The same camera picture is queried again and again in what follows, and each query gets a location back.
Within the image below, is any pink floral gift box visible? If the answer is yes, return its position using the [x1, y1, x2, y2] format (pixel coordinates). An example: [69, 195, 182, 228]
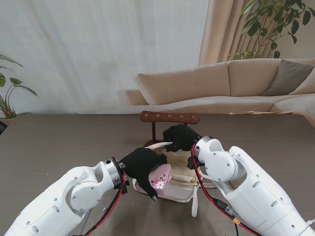
[148, 164, 172, 192]

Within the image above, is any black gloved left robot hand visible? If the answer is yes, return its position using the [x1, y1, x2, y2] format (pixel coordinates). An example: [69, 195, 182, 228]
[118, 147, 168, 202]

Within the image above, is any beige curtain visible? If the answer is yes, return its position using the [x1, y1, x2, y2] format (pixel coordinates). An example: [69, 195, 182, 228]
[198, 0, 315, 66]

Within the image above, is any tall green leafy plant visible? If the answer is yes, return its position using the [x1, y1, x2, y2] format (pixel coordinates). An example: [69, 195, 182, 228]
[227, 0, 312, 61]

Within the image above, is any beige sofa cushion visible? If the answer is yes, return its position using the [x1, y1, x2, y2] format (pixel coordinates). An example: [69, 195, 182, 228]
[289, 70, 315, 96]

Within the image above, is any broad-leaf green potted plant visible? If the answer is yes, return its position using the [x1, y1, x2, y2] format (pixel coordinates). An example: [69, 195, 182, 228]
[0, 53, 39, 120]

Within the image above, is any red left arm cable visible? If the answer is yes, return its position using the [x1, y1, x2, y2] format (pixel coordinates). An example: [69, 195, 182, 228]
[82, 172, 128, 236]

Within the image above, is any white sheer curtain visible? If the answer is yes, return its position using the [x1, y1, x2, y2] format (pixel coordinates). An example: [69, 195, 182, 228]
[0, 0, 210, 115]

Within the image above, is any grey sofa cushion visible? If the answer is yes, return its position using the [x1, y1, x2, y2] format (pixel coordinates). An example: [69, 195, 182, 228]
[262, 59, 315, 96]

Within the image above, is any brown wooden jewelry stand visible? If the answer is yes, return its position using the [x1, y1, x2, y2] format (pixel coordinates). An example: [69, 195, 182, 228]
[139, 110, 200, 148]

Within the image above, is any white zippered pouch bag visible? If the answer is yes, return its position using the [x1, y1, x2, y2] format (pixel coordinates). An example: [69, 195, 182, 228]
[132, 142, 216, 217]

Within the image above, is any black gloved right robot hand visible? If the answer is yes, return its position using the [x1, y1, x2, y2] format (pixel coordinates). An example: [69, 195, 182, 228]
[162, 124, 202, 152]

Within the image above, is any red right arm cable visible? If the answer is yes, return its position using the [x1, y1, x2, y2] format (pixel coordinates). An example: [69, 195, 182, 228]
[191, 144, 261, 236]

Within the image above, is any beige sofa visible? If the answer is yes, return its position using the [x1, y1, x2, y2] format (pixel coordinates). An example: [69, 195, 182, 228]
[126, 58, 315, 116]

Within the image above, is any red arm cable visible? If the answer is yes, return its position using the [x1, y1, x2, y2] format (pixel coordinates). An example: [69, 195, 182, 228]
[82, 172, 128, 236]
[191, 144, 261, 236]

